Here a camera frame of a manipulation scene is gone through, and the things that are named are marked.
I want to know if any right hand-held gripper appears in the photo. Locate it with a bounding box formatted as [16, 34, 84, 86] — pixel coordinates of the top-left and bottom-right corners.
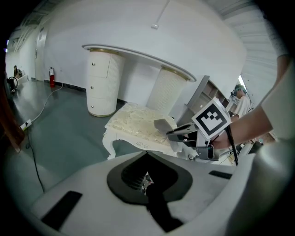
[165, 96, 232, 148]

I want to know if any gray cloth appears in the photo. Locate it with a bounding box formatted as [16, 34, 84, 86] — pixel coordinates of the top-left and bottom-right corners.
[153, 118, 178, 136]

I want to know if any white cushioned seat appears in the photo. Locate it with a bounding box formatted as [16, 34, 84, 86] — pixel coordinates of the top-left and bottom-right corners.
[102, 102, 183, 160]

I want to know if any person's right forearm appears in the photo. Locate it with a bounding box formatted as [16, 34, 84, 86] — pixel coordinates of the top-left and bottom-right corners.
[213, 105, 275, 150]

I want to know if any gray open shelf cabinet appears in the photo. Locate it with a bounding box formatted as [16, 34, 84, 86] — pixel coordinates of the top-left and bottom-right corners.
[183, 75, 232, 126]

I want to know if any white ribbed dressing table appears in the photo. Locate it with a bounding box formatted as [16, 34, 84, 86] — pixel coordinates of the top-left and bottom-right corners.
[82, 44, 197, 117]

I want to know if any person's white shirt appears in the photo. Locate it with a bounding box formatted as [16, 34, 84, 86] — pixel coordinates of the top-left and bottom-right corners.
[261, 53, 295, 140]

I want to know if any red fire extinguisher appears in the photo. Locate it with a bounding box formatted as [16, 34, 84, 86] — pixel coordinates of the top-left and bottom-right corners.
[48, 66, 57, 89]

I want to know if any white power strip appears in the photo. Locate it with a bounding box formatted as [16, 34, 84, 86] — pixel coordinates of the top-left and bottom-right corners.
[20, 119, 32, 131]

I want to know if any white door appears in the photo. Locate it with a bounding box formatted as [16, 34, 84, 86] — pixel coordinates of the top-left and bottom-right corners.
[34, 25, 48, 82]

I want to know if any white low bench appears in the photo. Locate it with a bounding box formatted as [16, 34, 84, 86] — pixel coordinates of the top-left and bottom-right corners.
[13, 65, 30, 86]

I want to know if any brown wooden panel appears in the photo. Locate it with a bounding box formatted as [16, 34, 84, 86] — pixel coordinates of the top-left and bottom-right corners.
[0, 62, 25, 154]

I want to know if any black round object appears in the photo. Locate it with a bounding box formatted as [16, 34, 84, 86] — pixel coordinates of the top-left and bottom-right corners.
[6, 76, 19, 93]

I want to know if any gray gripper camera module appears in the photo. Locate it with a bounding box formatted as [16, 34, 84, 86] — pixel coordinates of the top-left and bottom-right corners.
[195, 145, 220, 162]

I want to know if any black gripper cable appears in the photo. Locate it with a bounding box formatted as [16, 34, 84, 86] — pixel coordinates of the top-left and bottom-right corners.
[225, 126, 239, 167]

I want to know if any white power cable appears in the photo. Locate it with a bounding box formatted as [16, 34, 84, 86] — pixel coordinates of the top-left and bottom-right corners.
[30, 82, 64, 123]

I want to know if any thin black floor cable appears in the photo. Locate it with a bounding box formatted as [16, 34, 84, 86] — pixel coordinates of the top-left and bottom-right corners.
[24, 129, 46, 194]

